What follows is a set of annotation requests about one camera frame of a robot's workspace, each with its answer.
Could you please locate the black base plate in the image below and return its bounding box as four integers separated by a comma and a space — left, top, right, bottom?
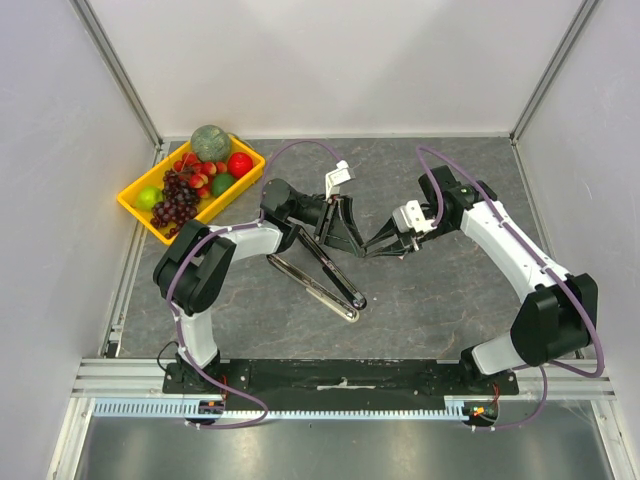
205, 359, 519, 410

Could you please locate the red apple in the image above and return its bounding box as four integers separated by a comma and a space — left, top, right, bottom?
227, 152, 254, 179

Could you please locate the red peach cluster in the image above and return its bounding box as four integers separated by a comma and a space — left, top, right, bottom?
172, 152, 227, 199

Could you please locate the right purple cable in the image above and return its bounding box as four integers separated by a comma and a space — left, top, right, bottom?
415, 145, 606, 432

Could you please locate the slotted cable duct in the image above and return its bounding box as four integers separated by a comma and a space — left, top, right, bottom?
93, 398, 489, 422

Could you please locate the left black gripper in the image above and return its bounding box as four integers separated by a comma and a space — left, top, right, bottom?
288, 193, 366, 259

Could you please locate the yellow plastic tray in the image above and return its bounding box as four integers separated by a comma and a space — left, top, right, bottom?
117, 138, 266, 245

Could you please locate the dark green lime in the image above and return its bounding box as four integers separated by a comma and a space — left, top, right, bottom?
211, 173, 236, 198

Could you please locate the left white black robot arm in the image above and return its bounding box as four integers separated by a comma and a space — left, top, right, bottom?
153, 179, 367, 394

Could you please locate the light green lime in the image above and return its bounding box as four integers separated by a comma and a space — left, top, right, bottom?
134, 186, 164, 212

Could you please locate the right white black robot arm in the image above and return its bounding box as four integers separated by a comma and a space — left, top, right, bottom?
364, 166, 599, 394

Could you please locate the purple grape bunch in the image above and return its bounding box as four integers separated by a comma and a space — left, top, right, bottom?
150, 170, 200, 239

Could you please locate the green melon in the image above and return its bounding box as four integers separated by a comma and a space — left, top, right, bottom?
190, 125, 232, 162

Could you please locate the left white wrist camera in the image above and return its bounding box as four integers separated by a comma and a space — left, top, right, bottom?
324, 160, 355, 200

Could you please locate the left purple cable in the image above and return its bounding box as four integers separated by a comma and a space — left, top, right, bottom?
164, 140, 349, 431

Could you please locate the white black stapler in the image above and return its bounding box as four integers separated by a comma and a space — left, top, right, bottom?
266, 254, 359, 323

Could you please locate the purple cable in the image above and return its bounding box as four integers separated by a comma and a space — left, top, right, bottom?
415, 145, 606, 432
164, 140, 349, 431

